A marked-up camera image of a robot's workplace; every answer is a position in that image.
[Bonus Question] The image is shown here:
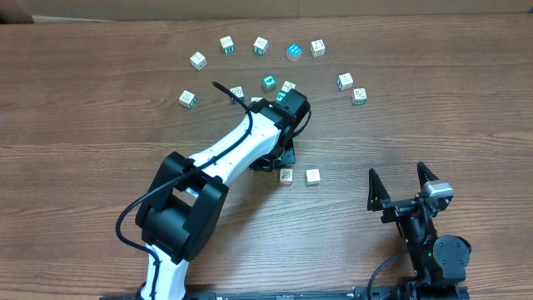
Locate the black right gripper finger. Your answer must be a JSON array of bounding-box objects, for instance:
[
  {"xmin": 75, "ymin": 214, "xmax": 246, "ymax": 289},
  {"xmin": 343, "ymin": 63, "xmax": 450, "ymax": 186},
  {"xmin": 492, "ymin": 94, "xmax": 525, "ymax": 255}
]
[
  {"xmin": 416, "ymin": 162, "xmax": 439, "ymax": 190},
  {"xmin": 367, "ymin": 168, "xmax": 391, "ymax": 211}
]

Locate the wooden block red side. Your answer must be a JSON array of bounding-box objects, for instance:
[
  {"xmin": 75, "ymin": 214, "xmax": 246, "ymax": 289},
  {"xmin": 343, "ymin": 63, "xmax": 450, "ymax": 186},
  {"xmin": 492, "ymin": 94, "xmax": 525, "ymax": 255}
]
[{"xmin": 280, "ymin": 168, "xmax": 293, "ymax": 187}]

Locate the wooden block turtle drawing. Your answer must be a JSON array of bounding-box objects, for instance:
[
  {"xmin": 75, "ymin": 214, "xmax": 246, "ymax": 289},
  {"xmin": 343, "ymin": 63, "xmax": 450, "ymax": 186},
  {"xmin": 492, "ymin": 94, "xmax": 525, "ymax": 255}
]
[{"xmin": 306, "ymin": 168, "xmax": 321, "ymax": 186}]

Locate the green top block number seven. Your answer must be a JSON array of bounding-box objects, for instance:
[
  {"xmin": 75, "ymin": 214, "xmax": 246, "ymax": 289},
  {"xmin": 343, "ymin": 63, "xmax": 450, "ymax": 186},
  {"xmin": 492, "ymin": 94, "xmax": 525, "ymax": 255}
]
[{"xmin": 276, "ymin": 91, "xmax": 286, "ymax": 102}]

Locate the wooden block green R side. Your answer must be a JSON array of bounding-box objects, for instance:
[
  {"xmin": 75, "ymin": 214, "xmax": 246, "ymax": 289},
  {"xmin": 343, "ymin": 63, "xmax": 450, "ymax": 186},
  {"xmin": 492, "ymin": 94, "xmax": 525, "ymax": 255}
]
[{"xmin": 352, "ymin": 87, "xmax": 367, "ymax": 105}]

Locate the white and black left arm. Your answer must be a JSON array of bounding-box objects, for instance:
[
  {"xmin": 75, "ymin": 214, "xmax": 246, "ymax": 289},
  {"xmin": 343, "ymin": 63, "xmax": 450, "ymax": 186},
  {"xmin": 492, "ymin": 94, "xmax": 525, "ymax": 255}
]
[{"xmin": 135, "ymin": 89, "xmax": 311, "ymax": 299}]

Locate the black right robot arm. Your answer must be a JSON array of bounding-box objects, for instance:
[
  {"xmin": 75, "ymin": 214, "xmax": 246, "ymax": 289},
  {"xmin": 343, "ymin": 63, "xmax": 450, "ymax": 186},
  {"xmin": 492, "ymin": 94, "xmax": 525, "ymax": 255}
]
[{"xmin": 365, "ymin": 162, "xmax": 471, "ymax": 299}]

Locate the wooden block anchor drawing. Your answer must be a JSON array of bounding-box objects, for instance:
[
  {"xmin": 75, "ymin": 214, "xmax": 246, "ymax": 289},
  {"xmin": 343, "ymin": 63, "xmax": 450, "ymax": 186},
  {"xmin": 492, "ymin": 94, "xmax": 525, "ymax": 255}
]
[{"xmin": 281, "ymin": 81, "xmax": 296, "ymax": 93}]

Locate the wooden block blue side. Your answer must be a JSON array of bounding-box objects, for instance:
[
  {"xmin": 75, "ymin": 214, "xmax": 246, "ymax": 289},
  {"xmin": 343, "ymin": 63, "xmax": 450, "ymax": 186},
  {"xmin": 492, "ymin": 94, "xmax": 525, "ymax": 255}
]
[
  {"xmin": 336, "ymin": 72, "xmax": 354, "ymax": 91},
  {"xmin": 230, "ymin": 87, "xmax": 245, "ymax": 103}
]

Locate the wooden block blue side right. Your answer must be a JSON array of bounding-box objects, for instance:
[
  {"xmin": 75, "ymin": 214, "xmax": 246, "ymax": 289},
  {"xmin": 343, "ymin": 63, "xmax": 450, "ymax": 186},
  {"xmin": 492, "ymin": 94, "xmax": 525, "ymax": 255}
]
[{"xmin": 336, "ymin": 72, "xmax": 354, "ymax": 91}]

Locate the blue top wooden block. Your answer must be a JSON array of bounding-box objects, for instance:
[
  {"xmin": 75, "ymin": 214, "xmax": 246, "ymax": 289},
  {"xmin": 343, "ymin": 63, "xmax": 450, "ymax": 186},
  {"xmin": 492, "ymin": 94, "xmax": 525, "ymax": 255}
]
[{"xmin": 286, "ymin": 43, "xmax": 302, "ymax": 63}]

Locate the wooden block green side left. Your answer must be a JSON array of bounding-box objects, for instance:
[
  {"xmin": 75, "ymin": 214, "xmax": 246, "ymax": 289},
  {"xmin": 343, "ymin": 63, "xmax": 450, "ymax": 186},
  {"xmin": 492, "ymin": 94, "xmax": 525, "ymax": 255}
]
[{"xmin": 179, "ymin": 90, "xmax": 197, "ymax": 109}]

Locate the wooden block green side top row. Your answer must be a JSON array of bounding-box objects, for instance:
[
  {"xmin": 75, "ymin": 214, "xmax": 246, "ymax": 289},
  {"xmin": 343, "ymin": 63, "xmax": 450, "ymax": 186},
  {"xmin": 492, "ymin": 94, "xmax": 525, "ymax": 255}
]
[{"xmin": 253, "ymin": 37, "xmax": 268, "ymax": 56}]

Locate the wooden block animal drawing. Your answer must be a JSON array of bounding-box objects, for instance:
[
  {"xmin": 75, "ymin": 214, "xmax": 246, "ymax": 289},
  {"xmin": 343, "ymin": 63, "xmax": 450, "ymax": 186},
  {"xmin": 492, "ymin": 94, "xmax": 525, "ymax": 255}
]
[{"xmin": 311, "ymin": 39, "xmax": 326, "ymax": 58}]

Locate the wooden block green H side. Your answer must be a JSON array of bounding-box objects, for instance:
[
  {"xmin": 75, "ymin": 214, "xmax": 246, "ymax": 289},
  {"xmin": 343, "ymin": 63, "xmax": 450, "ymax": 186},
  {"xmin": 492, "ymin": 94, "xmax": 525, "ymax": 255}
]
[{"xmin": 220, "ymin": 36, "xmax": 235, "ymax": 54}]

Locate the plain wooden block far left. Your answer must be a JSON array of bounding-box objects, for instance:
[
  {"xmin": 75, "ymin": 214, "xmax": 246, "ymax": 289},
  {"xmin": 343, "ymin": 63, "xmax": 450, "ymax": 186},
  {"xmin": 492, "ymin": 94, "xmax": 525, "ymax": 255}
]
[{"xmin": 190, "ymin": 52, "xmax": 207, "ymax": 71}]

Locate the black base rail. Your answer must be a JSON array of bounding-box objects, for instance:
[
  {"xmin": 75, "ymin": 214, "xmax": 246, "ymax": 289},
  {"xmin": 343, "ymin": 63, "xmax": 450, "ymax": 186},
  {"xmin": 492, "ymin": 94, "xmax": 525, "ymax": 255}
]
[{"xmin": 100, "ymin": 287, "xmax": 470, "ymax": 300}]

